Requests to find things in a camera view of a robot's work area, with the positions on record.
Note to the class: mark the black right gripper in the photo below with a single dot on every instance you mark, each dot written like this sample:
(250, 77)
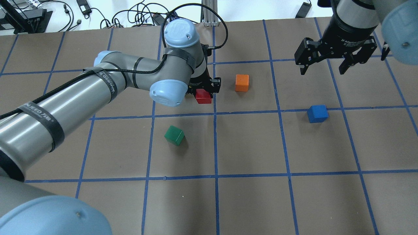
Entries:
(348, 35)

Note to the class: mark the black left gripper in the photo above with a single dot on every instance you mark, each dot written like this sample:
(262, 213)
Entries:
(198, 81)

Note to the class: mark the red wooden block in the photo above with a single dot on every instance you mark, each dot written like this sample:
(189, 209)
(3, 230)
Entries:
(203, 97)

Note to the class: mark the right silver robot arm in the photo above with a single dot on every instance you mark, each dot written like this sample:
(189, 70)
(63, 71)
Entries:
(398, 20)

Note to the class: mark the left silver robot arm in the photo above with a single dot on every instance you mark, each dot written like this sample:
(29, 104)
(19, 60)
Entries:
(40, 126)

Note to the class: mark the orange wooden block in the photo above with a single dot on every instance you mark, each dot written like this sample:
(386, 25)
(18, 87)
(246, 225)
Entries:
(242, 83)

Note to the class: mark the blue wooden block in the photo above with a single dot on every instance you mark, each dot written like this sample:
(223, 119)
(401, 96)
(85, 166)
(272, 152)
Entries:
(317, 113)

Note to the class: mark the green wooden block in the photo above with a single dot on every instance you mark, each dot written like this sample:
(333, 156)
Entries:
(174, 135)

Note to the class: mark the black power adapter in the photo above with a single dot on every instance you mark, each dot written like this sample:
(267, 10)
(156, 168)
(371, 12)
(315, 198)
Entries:
(303, 10)

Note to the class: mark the black laptop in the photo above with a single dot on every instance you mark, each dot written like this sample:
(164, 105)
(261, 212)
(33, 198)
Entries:
(24, 21)

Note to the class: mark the aluminium frame post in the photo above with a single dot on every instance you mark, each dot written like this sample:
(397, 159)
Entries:
(208, 18)

